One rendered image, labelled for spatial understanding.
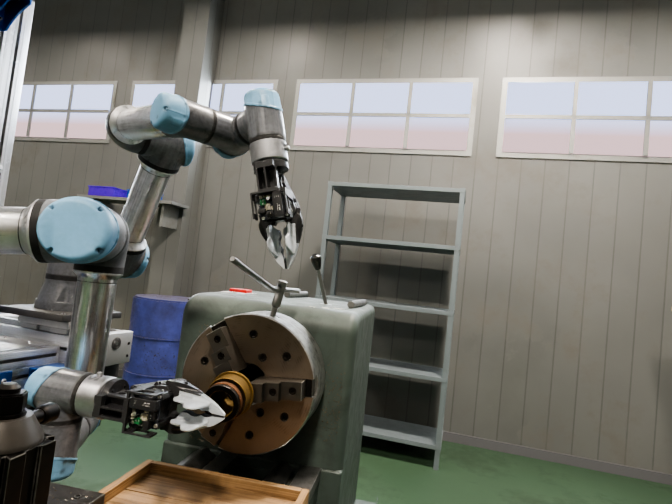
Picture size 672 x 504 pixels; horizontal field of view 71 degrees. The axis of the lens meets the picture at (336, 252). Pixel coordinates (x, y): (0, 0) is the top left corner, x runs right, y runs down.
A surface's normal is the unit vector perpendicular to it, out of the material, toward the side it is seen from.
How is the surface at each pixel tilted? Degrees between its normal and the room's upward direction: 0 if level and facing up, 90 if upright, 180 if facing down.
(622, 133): 90
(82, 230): 89
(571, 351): 90
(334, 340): 90
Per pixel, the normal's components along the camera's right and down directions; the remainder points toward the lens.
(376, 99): -0.26, -0.08
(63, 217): 0.36, -0.03
